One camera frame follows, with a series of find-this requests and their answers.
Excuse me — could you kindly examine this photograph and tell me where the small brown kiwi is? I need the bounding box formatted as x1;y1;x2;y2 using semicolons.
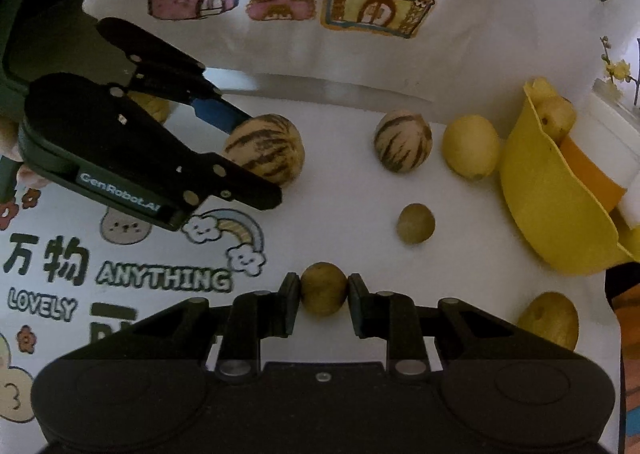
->
397;203;436;245
300;261;349;317

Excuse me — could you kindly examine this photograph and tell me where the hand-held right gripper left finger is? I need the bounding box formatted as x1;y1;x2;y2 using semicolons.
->
120;272;302;381

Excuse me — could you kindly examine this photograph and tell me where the printed white table mat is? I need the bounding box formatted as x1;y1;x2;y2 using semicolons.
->
0;69;623;435

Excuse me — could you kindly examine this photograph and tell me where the white paper carton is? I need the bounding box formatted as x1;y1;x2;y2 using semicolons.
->
617;184;640;230

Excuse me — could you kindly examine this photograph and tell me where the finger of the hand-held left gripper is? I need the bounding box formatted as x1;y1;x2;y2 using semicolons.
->
182;154;284;211
97;17;251;133

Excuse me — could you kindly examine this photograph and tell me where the large yellow-green apple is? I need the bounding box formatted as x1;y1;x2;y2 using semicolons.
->
127;91;173;125

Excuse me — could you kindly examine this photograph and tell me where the yellow plastic bowl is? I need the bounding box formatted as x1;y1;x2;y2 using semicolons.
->
500;78;640;275

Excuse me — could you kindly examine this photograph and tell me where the white and orange jar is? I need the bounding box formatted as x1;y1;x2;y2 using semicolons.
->
559;91;640;212

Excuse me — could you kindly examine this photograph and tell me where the yellow-brown oval fruit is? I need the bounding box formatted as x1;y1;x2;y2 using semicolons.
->
535;95;577;144
516;291;580;352

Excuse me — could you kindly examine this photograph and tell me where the yellow artificial flower sprig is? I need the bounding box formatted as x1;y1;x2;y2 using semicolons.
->
597;35;640;107

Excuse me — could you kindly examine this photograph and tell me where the person's left hand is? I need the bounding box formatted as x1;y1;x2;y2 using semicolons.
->
0;115;48;190

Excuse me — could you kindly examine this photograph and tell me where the striped pepino melon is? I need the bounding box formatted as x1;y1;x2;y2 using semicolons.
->
222;113;305;186
375;110;434;172

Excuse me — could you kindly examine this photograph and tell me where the yellow lemon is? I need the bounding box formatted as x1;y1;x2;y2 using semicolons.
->
441;115;501;180

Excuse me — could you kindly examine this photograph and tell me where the coloured houses drawing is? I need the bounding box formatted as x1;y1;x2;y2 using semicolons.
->
81;0;546;85

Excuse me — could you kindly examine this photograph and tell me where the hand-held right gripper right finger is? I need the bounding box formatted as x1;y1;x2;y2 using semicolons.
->
348;272;532;380

